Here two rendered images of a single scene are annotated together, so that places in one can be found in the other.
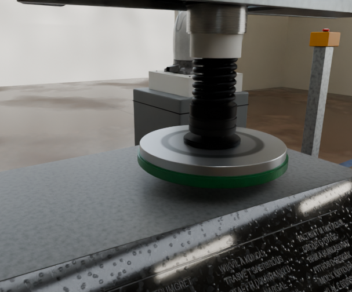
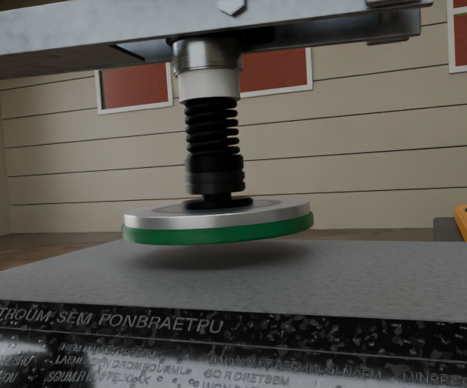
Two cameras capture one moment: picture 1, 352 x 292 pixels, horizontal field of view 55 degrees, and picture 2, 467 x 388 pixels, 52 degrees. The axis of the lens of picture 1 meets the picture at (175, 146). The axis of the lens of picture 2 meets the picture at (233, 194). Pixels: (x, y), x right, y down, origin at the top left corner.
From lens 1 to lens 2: 0.88 m
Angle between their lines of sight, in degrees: 120
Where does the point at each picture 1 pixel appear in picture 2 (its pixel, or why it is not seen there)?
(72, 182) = (372, 276)
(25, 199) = (459, 272)
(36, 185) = (431, 283)
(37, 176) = (418, 295)
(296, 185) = not seen: hidden behind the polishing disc
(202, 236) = not seen: hidden behind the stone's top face
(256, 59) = not seen: outside the picture
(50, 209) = (434, 261)
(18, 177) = (455, 300)
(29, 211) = (460, 264)
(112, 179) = (317, 269)
